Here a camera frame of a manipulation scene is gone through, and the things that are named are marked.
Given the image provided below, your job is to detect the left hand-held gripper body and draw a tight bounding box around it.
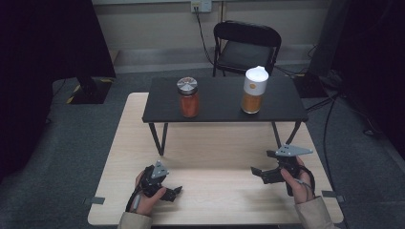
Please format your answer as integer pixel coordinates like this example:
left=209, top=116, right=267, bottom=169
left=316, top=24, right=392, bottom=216
left=139, top=159, right=170, bottom=198

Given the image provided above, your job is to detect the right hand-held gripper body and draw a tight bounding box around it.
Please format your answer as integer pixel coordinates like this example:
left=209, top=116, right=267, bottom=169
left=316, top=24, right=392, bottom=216
left=270, top=144, right=314, bottom=198

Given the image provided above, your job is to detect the white-lidded orange spice jar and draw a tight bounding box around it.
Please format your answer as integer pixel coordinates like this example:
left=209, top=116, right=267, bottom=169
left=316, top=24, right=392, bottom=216
left=240, top=65, right=270, bottom=115

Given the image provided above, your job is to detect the black metal shelf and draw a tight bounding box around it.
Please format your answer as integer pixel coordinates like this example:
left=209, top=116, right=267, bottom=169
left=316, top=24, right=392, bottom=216
left=141, top=75, right=309, bottom=157

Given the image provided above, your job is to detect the silver-lidded red spice jar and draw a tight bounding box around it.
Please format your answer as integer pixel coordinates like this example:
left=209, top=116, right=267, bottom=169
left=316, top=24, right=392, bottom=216
left=176, top=76, right=201, bottom=119

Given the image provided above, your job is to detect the person's left hand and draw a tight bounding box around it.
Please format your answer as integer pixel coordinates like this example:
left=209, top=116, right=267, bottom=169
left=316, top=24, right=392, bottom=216
left=126, top=170, right=167, bottom=218

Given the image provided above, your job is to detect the person's right hand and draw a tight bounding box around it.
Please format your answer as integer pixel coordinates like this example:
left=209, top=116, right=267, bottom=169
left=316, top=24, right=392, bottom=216
left=280, top=156, right=316, bottom=205

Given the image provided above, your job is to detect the grey tape strip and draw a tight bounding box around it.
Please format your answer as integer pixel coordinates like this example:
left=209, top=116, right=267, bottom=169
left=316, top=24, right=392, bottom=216
left=321, top=189, right=346, bottom=203
left=83, top=196, right=106, bottom=206

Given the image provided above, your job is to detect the black stand base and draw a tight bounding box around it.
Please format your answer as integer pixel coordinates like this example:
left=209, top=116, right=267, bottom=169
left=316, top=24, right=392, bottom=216
left=65, top=75, right=116, bottom=105

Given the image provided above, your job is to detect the black folding chair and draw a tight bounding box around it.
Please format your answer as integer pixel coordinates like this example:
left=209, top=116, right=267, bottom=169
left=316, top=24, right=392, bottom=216
left=212, top=20, right=283, bottom=78

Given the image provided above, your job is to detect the grey stand with black base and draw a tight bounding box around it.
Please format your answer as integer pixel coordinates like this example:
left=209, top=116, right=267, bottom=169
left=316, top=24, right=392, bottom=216
left=292, top=0, right=344, bottom=99

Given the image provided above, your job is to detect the dark curtain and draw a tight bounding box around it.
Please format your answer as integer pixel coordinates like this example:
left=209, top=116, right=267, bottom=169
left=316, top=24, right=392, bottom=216
left=330, top=0, right=405, bottom=160
left=0, top=0, right=117, bottom=184

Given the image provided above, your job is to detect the left hand-held gripper cable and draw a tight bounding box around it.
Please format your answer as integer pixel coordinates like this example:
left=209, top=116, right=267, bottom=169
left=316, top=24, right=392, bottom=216
left=125, top=185, right=144, bottom=214

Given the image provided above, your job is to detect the hand-held gripper cable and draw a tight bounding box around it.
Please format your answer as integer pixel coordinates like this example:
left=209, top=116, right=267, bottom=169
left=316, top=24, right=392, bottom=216
left=298, top=164, right=317, bottom=199
left=125, top=185, right=144, bottom=214

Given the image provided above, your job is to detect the right hand-held gripper cable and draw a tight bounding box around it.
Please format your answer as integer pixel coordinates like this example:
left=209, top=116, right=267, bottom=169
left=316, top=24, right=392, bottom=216
left=298, top=164, right=317, bottom=199

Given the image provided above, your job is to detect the black floor cable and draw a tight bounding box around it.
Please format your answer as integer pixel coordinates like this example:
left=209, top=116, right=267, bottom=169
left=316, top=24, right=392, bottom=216
left=305, top=91, right=342, bottom=192

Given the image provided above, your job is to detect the black wall socket cable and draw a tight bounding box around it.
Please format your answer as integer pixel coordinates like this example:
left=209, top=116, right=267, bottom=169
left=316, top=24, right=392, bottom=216
left=194, top=6, right=216, bottom=67

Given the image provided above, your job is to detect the white wall socket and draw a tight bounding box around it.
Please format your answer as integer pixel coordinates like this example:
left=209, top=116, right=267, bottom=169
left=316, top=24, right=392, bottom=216
left=190, top=0, right=213, bottom=14

